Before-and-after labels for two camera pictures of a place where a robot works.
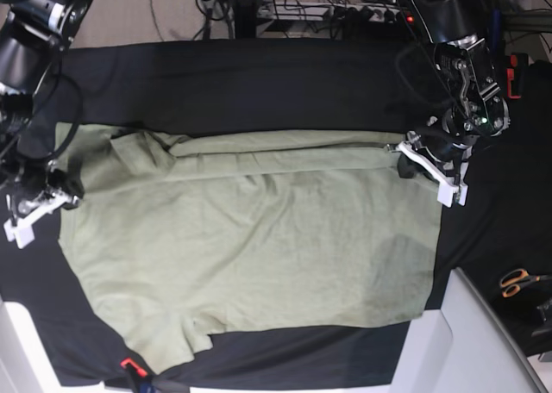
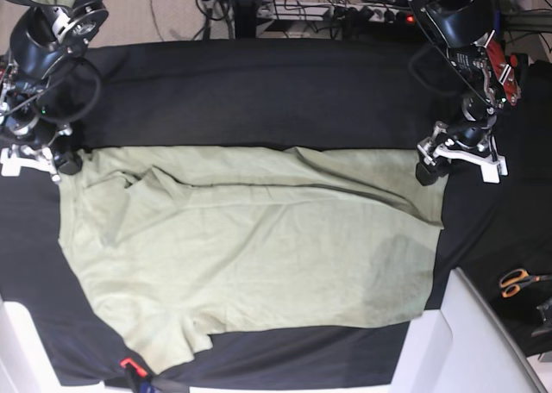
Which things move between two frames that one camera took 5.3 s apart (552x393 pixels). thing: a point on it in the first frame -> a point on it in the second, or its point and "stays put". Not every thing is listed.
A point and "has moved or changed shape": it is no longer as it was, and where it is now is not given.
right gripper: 448,136 -> 493,166
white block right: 467,346 stays put
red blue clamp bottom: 143,380 stays put
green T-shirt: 178,235 has moved or changed shape
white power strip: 334,11 stays put
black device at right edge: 545,311 stays put
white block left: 25,364 stays put
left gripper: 35,184 -> 34,130
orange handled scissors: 512,281 stays put
